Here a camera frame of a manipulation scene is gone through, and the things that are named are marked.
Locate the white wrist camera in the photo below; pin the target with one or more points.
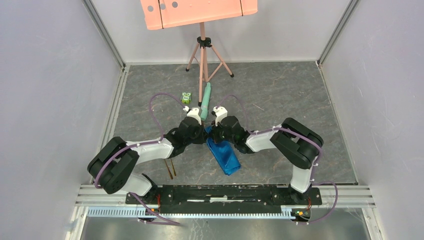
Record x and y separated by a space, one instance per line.
219 112
194 112

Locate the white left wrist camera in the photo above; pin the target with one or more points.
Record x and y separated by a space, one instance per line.
194 112

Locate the gold fork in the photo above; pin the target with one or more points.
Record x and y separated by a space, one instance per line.
168 170

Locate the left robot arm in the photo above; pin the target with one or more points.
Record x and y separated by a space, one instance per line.
112 168

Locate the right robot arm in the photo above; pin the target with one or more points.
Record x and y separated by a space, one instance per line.
297 143

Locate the pink music stand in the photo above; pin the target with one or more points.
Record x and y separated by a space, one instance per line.
163 14

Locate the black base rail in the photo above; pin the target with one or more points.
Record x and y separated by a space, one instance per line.
230 199

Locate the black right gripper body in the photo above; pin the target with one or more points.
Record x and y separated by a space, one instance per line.
219 135

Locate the mint green flashlight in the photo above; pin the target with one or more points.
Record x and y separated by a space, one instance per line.
205 102

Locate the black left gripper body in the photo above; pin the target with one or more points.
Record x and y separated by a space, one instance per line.
198 137

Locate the blue cloth napkin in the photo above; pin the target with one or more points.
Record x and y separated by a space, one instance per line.
222 150

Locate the gold spoon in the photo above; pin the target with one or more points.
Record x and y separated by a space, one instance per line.
173 168

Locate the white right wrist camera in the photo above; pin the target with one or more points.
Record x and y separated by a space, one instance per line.
219 112

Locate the green owl toy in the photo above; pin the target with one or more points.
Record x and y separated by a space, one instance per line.
186 98

